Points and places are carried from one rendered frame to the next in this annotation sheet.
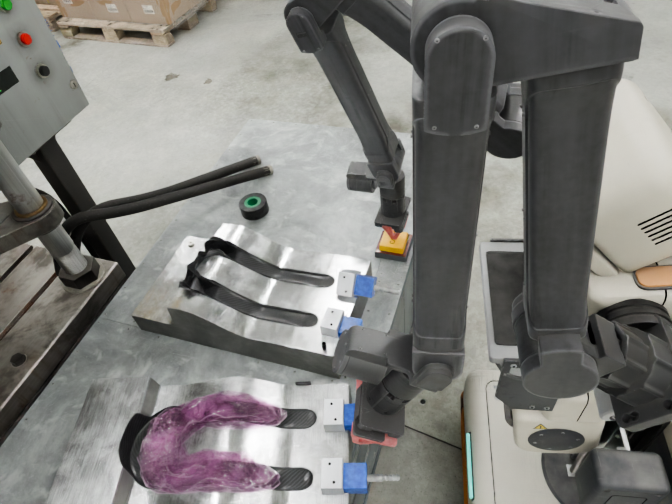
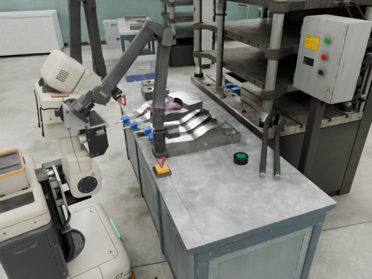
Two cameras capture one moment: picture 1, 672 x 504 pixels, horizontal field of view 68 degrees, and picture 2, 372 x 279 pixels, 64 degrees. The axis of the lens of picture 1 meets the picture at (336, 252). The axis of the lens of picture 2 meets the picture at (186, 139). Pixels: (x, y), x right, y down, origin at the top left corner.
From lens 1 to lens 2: 2.06 m
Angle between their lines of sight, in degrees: 94
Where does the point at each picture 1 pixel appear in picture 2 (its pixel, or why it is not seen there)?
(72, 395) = (216, 112)
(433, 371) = not seen: hidden behind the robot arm
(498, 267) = (99, 121)
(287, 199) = (233, 170)
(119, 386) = (194, 102)
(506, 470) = (98, 228)
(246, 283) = (192, 124)
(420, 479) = (139, 248)
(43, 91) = (316, 78)
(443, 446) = (135, 265)
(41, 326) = (252, 116)
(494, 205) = not seen: outside the picture
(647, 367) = not seen: hidden behind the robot
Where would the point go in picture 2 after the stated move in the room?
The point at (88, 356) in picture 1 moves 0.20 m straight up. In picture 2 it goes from (225, 116) to (226, 89)
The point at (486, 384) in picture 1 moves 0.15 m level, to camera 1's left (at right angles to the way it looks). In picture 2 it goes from (118, 254) to (138, 239)
